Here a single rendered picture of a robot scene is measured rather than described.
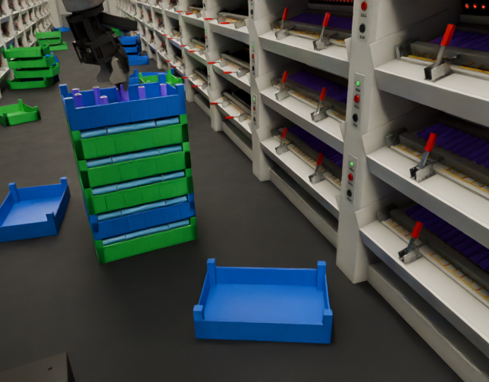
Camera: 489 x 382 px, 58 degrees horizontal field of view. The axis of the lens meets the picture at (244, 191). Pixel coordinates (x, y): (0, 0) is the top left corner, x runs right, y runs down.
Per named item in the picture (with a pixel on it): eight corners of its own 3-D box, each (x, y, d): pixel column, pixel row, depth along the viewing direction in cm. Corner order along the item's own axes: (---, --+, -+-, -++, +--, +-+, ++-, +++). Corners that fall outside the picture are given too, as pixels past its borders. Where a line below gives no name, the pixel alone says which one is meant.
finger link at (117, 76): (112, 99, 110) (96, 64, 105) (129, 89, 114) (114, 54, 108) (120, 99, 108) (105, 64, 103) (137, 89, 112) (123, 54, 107)
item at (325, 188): (343, 224, 117) (330, 182, 110) (263, 151, 169) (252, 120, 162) (407, 191, 120) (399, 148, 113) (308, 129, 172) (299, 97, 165)
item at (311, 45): (353, 80, 101) (340, 20, 94) (261, 48, 153) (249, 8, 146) (427, 45, 103) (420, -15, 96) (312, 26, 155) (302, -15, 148)
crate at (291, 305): (195, 339, 98) (192, 311, 95) (209, 283, 116) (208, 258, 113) (330, 344, 95) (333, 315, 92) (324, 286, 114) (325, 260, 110)
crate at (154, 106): (71, 131, 108) (64, 99, 105) (64, 112, 125) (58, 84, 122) (186, 114, 119) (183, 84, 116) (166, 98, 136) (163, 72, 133)
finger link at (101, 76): (99, 96, 112) (87, 62, 107) (116, 86, 116) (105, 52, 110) (108, 98, 111) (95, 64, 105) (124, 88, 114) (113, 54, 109)
